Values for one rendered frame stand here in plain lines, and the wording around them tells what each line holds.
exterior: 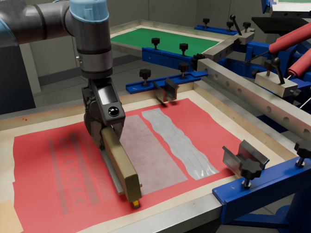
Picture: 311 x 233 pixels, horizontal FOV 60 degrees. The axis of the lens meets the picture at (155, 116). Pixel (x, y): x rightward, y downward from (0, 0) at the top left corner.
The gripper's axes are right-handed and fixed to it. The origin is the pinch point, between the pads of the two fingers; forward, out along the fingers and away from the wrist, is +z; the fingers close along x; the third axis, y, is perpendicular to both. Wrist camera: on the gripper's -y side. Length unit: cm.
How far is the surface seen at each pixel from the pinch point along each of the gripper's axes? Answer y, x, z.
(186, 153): -7.5, -19.6, 4.6
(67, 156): 5.2, 10.4, 4.7
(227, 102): 6.3, -43.7, 1.0
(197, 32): 94, -88, 0
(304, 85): -2, -68, -4
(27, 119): 26.5, 18.9, 1.9
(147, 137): 4.4, -13.1, 4.7
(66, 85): 269, -15, 93
